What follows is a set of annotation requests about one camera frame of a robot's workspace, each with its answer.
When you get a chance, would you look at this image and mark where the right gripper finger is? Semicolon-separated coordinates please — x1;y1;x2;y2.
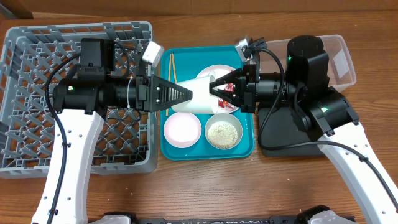
209;88;240;107
209;68;244;89

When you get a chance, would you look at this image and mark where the red snack wrapper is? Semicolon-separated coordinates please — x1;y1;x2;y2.
218;83;236;110

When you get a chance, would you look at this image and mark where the white paper cup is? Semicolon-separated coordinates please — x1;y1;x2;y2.
172;75;218;114

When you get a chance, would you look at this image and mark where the grey bowl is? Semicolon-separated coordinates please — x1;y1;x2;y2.
205;113;243;150

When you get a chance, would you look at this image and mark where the wooden chopstick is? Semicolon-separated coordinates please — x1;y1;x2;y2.
165;54;172;117
170;54;177;83

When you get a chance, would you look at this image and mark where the pink small bowl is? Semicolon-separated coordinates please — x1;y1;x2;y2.
163;112;201;148

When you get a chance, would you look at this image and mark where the pile of white rice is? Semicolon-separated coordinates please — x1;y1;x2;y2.
207;121;238;149

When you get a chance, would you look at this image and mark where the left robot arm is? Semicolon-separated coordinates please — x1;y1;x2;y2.
32;38;193;223

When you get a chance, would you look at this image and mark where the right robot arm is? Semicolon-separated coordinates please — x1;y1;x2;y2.
209;35;397;223

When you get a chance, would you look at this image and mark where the clear plastic waste bin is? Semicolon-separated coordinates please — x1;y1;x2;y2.
266;35;356;93

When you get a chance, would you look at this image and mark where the white round plate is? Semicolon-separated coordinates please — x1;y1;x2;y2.
197;65;238;114

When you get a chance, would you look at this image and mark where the teal plastic serving tray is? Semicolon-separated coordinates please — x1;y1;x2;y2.
159;45;255;161

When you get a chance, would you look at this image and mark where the black rectangular tray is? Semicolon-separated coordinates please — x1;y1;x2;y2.
259;107;324;157

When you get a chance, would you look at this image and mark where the grey plastic dish rack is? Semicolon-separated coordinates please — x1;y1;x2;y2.
1;21;158;179

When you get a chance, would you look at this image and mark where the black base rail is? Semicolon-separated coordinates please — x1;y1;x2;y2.
88;205;355;224

